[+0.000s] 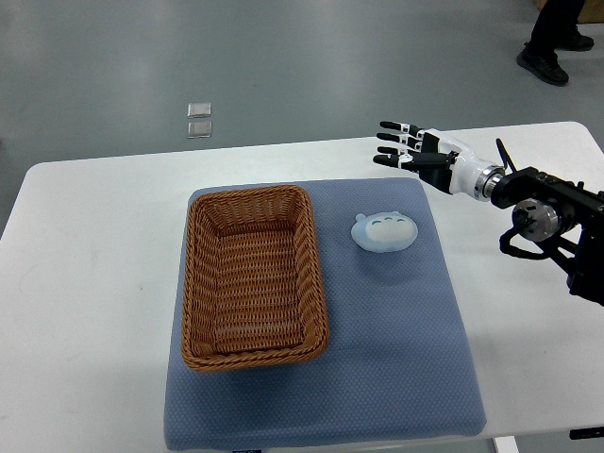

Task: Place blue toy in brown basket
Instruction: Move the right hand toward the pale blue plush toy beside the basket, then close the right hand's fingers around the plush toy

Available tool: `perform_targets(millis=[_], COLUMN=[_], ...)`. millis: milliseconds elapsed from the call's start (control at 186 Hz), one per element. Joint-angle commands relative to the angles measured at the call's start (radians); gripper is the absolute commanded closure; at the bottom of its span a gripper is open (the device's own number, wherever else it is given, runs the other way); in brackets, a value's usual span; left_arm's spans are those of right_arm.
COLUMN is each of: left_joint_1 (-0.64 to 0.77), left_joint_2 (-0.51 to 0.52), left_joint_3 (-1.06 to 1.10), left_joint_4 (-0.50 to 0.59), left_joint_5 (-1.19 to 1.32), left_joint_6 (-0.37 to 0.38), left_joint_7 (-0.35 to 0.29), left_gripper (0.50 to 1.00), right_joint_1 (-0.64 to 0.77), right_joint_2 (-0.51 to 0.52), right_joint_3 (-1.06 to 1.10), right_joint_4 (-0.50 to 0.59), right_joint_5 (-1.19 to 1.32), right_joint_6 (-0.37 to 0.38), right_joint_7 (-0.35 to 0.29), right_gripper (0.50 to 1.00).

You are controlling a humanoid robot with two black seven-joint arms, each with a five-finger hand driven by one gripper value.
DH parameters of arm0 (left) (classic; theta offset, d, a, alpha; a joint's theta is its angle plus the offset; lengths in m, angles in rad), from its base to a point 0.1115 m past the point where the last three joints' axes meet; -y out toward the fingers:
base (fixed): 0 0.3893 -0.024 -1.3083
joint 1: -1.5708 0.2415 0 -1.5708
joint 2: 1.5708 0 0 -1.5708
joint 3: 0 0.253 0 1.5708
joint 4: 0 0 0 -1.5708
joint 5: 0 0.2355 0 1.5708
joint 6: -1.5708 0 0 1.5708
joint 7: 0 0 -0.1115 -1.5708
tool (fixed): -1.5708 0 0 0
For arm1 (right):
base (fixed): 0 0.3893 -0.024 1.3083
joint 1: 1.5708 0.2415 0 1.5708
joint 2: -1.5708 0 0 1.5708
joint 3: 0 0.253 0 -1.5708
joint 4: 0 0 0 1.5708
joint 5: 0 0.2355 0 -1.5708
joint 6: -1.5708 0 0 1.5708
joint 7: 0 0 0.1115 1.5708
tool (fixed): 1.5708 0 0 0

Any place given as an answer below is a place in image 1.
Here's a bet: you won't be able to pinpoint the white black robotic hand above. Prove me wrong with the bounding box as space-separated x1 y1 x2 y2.
373 121 504 201

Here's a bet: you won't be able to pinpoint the blue plush toy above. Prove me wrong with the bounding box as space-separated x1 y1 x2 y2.
350 211 418 253

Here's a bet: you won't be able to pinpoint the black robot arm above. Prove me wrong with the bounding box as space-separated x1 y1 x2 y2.
490 139 603 305

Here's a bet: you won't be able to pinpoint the brown wicker basket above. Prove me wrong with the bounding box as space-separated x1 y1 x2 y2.
181 185 329 372

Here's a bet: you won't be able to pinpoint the person's black legs and shoes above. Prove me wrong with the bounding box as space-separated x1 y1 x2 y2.
516 0 595 87

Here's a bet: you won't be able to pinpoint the blue quilted mat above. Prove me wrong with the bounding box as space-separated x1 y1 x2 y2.
164 177 486 451

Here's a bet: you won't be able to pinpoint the upper metal floor plate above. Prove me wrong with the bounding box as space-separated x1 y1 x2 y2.
187 102 211 118

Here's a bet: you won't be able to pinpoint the white table leg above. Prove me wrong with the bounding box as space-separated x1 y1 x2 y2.
493 436 520 453

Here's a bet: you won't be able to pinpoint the black table control panel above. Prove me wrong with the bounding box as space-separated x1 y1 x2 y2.
569 427 604 441

